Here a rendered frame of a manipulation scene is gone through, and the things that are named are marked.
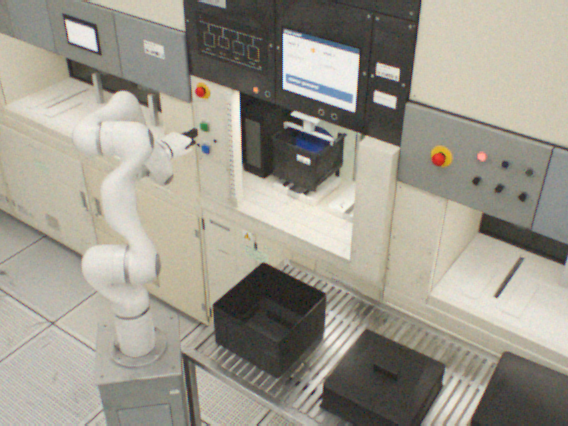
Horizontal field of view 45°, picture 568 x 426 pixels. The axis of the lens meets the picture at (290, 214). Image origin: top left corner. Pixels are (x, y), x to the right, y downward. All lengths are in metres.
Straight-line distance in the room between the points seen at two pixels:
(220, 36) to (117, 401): 1.27
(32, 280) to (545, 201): 2.78
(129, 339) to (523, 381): 1.20
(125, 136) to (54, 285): 2.00
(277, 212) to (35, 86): 1.68
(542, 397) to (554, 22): 0.98
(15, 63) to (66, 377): 1.58
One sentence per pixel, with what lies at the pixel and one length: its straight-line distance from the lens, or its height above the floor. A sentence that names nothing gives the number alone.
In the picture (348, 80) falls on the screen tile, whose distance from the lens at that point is 2.16.
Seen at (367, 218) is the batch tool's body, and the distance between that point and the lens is 2.30.
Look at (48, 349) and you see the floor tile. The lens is 3.55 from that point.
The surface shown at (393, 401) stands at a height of 0.86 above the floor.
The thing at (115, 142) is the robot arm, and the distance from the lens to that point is 1.99.
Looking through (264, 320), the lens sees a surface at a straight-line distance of 2.43.
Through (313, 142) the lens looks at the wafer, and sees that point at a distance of 2.82.
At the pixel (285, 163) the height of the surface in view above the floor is 1.02.
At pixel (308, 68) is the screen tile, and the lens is 2.23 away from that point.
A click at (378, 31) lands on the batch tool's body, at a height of 1.75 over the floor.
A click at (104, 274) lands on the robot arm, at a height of 1.14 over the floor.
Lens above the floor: 2.50
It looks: 37 degrees down
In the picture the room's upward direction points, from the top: 1 degrees clockwise
